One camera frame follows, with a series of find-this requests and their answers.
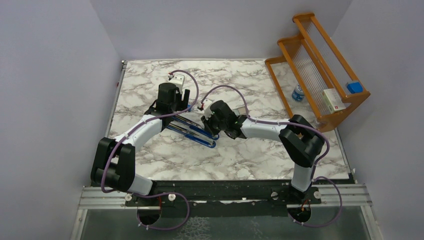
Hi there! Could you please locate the blue black stapler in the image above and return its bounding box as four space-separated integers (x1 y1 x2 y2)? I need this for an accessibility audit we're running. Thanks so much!
173 115 220 140

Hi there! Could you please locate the staple box tray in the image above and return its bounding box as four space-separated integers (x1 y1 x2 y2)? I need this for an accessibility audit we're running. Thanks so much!
233 106 249 116

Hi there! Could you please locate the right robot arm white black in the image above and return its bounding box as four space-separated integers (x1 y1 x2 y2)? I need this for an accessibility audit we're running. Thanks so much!
198 100 329 204

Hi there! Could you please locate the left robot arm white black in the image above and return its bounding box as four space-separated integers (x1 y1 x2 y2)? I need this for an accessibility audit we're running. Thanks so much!
90 82 190 206

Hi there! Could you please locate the blue lidded small jar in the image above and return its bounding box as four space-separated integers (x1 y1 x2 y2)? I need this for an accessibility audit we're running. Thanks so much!
291 84 305 102

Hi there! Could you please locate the orange wooden tiered rack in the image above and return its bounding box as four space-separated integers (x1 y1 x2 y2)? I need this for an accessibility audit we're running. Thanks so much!
265 12 371 133

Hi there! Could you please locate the white red carton box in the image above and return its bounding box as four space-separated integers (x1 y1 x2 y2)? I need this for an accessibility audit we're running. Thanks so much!
322 88 346 114

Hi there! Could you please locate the blue block on rack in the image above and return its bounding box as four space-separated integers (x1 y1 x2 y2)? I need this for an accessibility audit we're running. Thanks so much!
345 81 364 94

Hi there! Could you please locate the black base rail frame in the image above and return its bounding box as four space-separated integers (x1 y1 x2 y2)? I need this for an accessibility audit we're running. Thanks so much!
79 179 372 220

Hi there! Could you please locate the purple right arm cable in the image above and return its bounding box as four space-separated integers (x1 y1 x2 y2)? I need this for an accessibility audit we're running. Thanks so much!
198 85 344 229

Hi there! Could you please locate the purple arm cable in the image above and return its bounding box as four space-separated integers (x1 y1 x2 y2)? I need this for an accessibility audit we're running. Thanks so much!
100 69 201 232
198 85 344 229

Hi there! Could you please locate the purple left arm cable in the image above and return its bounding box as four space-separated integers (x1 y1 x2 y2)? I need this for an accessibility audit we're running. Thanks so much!
100 69 201 232

